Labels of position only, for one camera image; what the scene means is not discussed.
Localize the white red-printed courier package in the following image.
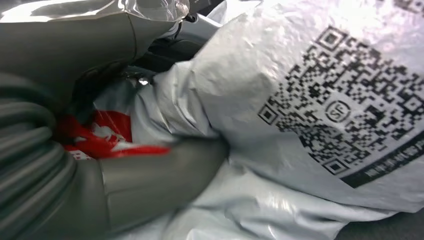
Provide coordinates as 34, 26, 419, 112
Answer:
56, 0, 424, 240

